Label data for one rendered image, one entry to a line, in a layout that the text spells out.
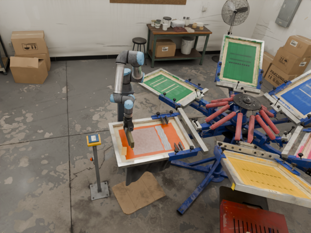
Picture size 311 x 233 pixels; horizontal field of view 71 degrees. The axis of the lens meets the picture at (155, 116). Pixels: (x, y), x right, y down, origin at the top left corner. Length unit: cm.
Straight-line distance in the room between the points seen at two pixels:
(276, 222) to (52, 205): 235
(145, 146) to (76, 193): 124
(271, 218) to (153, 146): 115
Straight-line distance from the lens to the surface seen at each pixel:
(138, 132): 234
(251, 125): 243
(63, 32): 562
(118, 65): 204
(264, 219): 191
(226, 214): 180
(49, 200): 311
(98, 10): 549
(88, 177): 318
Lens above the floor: 260
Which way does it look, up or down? 40 degrees down
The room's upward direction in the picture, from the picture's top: 8 degrees clockwise
